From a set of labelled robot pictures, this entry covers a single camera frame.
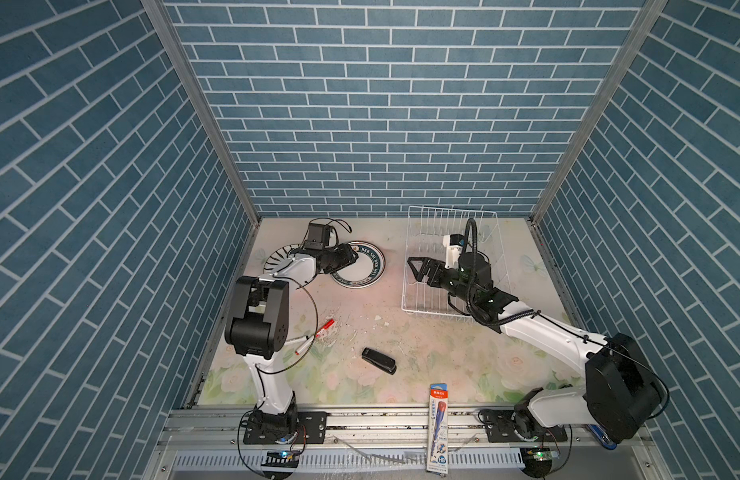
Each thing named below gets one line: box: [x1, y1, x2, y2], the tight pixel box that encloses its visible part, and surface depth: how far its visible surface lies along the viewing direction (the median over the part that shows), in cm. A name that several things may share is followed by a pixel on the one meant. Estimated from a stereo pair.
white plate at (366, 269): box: [330, 240, 386, 288], surface depth 104 cm
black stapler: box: [361, 347, 397, 375], surface depth 84 cm
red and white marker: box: [295, 319, 335, 355], surface depth 91 cm
